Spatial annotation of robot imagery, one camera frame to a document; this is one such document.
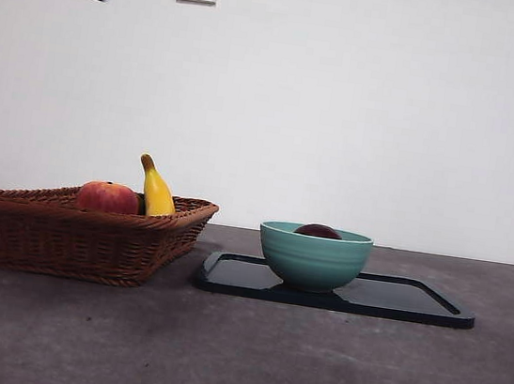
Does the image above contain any dark red plum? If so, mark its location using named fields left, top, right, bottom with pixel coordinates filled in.
left=292, top=220, right=344, bottom=241

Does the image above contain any teal ribbed bowl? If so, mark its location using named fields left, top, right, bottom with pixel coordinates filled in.
left=252, top=217, right=376, bottom=301

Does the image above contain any red yellow apple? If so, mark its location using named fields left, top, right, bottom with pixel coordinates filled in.
left=75, top=177, right=143, bottom=216

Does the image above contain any yellow banana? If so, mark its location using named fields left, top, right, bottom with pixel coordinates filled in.
left=132, top=152, right=184, bottom=220

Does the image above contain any brown wicker basket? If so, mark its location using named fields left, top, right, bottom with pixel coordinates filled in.
left=0, top=172, right=220, bottom=298

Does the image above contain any dark rectangular tray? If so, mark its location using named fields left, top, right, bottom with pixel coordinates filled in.
left=190, top=248, right=480, bottom=331

